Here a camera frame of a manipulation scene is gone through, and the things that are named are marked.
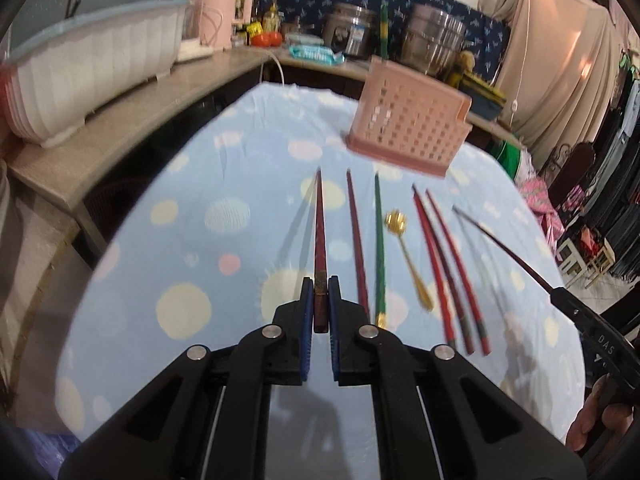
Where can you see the pink floral garment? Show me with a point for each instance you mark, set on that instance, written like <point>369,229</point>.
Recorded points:
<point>540,205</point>

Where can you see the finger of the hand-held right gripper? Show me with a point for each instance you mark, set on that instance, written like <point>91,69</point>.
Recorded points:
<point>575,307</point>

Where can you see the steel steamer pot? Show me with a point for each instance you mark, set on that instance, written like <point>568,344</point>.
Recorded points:
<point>432,40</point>

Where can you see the red tomato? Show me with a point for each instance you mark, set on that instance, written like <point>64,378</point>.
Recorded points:
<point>259,40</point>
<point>275,38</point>

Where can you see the wet wipes packet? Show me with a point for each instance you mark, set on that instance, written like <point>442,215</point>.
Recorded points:
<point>315,54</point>

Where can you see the green cloth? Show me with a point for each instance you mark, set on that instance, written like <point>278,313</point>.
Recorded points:
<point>507,160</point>

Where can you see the white ribbed dish tub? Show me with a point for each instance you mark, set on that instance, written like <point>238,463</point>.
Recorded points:
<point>100,60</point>

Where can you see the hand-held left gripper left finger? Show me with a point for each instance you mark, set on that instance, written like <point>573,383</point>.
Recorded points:
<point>306,330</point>

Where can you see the gold spoon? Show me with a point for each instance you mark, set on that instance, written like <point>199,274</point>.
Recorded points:
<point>395,221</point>

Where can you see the yellow bowl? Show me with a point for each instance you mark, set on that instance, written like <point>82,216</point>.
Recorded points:
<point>487,87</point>

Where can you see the steel rice cooker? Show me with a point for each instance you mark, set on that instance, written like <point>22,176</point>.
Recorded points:
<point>350,30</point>

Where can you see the white stool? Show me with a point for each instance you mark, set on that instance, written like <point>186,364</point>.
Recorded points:
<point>585,260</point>

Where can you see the yellow sponge brush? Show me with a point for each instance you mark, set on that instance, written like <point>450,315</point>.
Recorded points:
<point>466,65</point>

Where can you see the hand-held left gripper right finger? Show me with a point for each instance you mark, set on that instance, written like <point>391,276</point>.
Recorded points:
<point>334,330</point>

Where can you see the beige curtain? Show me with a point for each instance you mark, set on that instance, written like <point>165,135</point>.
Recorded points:
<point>550,60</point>

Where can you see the dark wooden chair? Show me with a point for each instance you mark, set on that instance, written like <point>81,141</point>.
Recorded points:
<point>580,165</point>

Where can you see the pink perforated utensil basket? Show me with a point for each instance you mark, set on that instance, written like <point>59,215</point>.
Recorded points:
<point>410,130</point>

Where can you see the pink kitchen appliance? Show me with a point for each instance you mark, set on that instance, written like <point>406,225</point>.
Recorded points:
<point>225,15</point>

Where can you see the wooden counter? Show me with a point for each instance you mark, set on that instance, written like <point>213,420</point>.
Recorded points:
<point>150,110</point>

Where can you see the blue bowl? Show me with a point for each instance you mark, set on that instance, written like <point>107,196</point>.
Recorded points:
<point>487,107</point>

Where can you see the hanging clothes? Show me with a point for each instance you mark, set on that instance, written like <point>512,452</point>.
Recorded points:
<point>615,185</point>

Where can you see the dark red chopstick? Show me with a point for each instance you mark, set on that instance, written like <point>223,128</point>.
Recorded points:
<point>356,240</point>

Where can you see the person's right hand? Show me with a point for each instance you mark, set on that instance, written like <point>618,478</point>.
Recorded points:
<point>597,425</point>

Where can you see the dark brown chopstick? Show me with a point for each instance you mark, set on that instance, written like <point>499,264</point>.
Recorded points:
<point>319,240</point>
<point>500,245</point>

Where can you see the yellow oil bottle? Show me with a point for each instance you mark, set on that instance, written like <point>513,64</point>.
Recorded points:
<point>271,20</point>

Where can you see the blue dotted tablecloth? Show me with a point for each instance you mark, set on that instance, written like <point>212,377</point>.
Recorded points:
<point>200,260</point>

